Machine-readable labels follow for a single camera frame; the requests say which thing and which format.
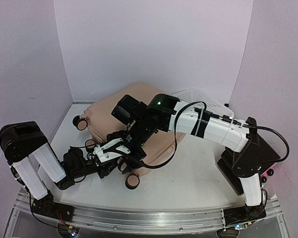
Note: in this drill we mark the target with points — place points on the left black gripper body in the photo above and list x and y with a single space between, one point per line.
103 170

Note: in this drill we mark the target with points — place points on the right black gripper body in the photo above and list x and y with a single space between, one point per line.
138 134

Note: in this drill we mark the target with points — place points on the pink hard-shell suitcase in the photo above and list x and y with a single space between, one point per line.
98 119

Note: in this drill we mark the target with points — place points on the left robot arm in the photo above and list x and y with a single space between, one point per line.
22 141

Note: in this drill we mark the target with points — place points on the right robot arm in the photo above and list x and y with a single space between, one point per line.
168 113

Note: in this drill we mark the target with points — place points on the white plastic mesh basket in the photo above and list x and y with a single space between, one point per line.
195 95

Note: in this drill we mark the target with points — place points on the black pink tiered rack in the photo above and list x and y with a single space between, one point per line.
263 153

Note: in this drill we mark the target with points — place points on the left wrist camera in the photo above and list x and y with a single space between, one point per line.
110 151

